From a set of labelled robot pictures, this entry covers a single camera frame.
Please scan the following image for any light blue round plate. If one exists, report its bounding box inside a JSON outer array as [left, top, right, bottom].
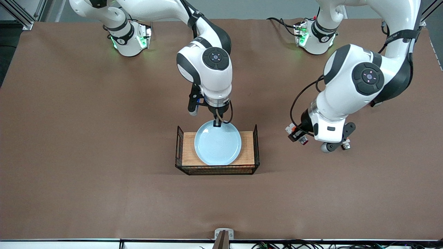
[[194, 120, 242, 166]]

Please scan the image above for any wooden board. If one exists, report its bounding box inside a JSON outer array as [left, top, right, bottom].
[[182, 131, 256, 167]]

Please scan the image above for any brown table cover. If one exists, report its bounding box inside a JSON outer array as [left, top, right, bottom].
[[0, 18, 443, 241]]

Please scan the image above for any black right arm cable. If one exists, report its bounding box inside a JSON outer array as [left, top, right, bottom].
[[182, 0, 234, 125]]

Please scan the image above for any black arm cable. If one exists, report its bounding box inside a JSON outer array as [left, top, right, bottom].
[[290, 19, 395, 137], [182, 0, 234, 125]]

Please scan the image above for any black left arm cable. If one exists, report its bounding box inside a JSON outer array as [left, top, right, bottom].
[[290, 19, 395, 137]]

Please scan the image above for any black wire basket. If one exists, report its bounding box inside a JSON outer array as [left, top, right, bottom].
[[175, 124, 260, 176]]

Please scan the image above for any black base power cable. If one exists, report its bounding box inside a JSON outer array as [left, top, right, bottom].
[[266, 17, 299, 37]]

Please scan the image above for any black cable bundle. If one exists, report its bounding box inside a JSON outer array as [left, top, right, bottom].
[[251, 240, 443, 249]]

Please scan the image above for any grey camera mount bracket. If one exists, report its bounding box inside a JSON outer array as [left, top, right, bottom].
[[211, 228, 234, 249]]

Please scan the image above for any aluminium frame post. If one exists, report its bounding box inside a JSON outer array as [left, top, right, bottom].
[[0, 0, 47, 31], [417, 0, 443, 27]]

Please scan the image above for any white table edge rail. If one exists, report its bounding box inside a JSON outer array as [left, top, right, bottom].
[[0, 239, 443, 249]]

